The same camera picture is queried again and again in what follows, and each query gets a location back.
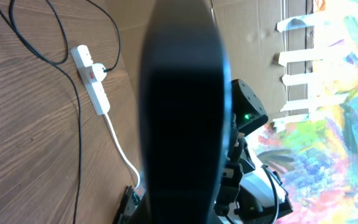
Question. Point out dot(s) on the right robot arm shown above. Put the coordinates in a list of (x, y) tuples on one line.
[(255, 190)]

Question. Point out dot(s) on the colourful painted wall mural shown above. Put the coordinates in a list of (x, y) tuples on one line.
[(317, 157)]

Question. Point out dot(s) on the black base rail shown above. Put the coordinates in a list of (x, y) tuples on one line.
[(128, 204)]

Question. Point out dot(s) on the white power strip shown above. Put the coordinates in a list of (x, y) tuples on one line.
[(97, 95)]

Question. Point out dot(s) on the white charger plug adapter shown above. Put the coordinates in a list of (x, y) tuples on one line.
[(96, 72)]

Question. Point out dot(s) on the Galaxy smartphone teal screen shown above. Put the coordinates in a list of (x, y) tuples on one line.
[(184, 111)]

